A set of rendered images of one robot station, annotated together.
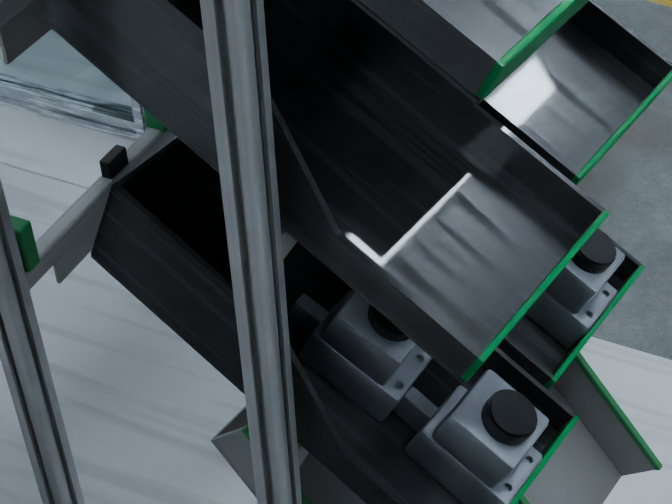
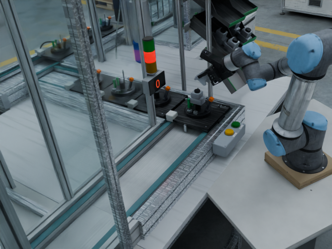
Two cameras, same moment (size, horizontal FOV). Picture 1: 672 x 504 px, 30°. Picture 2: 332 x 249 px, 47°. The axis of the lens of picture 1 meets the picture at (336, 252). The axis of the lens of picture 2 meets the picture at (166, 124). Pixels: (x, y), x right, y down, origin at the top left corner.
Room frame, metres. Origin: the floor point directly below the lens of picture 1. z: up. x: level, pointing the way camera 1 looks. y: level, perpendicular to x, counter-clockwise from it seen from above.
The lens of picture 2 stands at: (-1.37, -0.04, 2.00)
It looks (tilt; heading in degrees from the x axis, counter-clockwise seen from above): 34 degrees down; 11
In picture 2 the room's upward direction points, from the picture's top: 6 degrees counter-clockwise
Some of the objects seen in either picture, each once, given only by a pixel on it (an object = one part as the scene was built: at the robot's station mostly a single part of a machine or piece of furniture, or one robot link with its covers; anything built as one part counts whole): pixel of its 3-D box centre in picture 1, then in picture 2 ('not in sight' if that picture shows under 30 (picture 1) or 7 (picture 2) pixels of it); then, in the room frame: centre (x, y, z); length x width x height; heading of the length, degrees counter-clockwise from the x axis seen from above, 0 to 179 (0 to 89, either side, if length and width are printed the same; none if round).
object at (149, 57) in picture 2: not in sight; (149, 55); (0.14, 0.28, 1.33); 0.05 x 0.05 x 0.05
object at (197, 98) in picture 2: not in sight; (195, 95); (0.26, 0.10, 1.06); 0.08 x 0.04 x 0.07; 63
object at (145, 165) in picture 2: not in sight; (162, 151); (0.00, 0.25, 0.91); 0.84 x 0.28 x 0.10; 153
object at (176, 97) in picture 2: not in sight; (156, 93); (0.37, 0.32, 1.01); 0.24 x 0.24 x 0.13; 63
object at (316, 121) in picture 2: not in sight; (309, 129); (-0.03, -0.38, 1.07); 0.13 x 0.12 x 0.14; 121
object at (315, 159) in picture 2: not in sight; (306, 149); (-0.02, -0.39, 0.95); 0.15 x 0.15 x 0.10
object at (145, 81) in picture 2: not in sight; (150, 64); (0.14, 0.28, 1.29); 0.12 x 0.05 x 0.25; 153
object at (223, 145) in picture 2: not in sight; (229, 138); (0.09, -0.06, 0.93); 0.21 x 0.07 x 0.06; 153
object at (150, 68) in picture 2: not in sight; (150, 65); (0.14, 0.28, 1.28); 0.05 x 0.05 x 0.05
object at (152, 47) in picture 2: not in sight; (148, 44); (0.14, 0.28, 1.38); 0.05 x 0.05 x 0.05
